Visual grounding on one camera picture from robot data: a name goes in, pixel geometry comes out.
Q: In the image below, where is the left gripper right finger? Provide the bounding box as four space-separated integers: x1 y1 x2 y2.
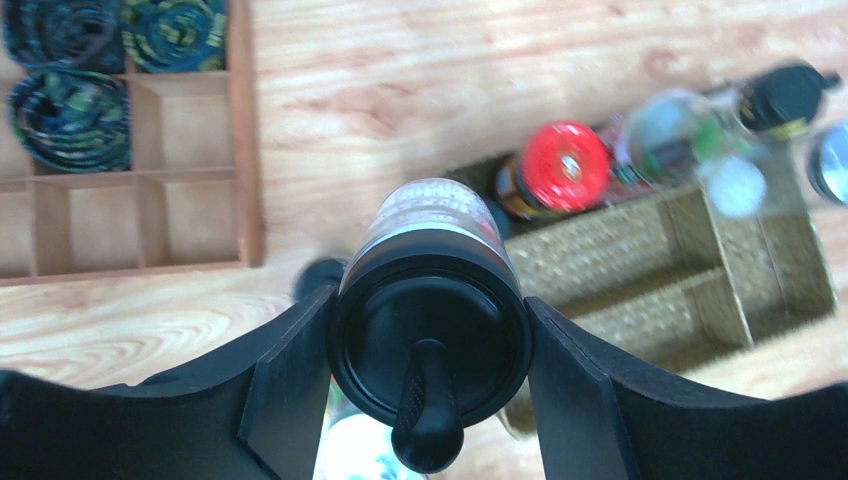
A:
526 297 847 479

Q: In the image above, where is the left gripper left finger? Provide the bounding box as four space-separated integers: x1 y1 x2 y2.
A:
1 287 335 479

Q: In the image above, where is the black cap shaker bottle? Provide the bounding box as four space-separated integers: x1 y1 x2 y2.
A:
327 178 533 474

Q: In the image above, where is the small black cap spice jar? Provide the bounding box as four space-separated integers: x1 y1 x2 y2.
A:
485 198 512 241

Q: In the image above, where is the red cap sauce bottle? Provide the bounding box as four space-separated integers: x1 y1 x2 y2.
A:
493 120 611 220

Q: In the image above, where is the tall black cap oil bottle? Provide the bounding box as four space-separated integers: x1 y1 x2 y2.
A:
598 88 768 218

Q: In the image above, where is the black cap shaker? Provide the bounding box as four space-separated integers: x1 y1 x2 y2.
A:
735 60 842 141

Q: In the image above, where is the silver lid salt jar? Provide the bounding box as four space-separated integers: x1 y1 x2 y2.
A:
313 380 424 480

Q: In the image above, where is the woven divided basket tray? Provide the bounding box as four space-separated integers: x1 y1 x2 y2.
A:
506 149 838 398

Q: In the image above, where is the wooden compartment organizer box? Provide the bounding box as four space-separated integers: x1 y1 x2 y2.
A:
1 1 265 287

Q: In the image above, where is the green black coiled cable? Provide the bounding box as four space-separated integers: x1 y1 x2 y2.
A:
120 0 228 74

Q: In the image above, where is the coiled cable in organizer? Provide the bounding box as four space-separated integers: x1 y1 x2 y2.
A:
0 0 127 74

